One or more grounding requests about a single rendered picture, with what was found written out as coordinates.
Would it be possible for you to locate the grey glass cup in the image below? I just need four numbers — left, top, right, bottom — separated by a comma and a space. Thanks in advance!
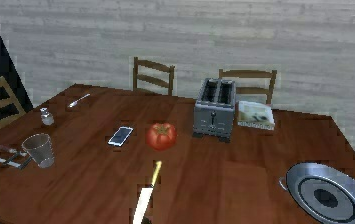
21, 132, 56, 169

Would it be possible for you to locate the clear salt shaker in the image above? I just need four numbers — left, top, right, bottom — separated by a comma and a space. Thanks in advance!
39, 106, 56, 127

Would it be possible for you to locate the silver spoon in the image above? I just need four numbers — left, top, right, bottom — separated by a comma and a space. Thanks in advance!
67, 93, 92, 109

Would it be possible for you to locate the grey metal utensil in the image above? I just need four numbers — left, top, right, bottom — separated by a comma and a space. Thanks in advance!
0, 151, 33, 171

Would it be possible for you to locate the silver metal toaster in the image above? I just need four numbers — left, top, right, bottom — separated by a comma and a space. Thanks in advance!
192, 77, 238, 144

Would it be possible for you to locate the red tomato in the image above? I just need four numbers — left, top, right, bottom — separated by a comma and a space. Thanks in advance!
145, 122, 178, 152

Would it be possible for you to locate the white-edged mobile phone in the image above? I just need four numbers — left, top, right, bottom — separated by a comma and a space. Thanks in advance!
107, 125, 134, 148

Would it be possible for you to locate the yellow-handled kitchen knife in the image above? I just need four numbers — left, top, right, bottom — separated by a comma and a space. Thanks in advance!
131, 160, 163, 224

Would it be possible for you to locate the brown wooden slatted chair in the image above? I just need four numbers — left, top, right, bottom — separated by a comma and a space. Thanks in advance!
218, 68, 278, 106
0, 75, 28, 138
132, 56, 176, 97

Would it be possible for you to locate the brown-handled small utensil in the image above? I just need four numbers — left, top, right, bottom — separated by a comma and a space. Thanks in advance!
0, 144, 29, 158

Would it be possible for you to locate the brown wooden table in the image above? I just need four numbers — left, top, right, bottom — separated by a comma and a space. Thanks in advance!
0, 83, 355, 224

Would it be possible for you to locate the grey metal pan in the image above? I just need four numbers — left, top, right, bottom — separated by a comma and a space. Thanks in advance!
278, 161, 355, 224

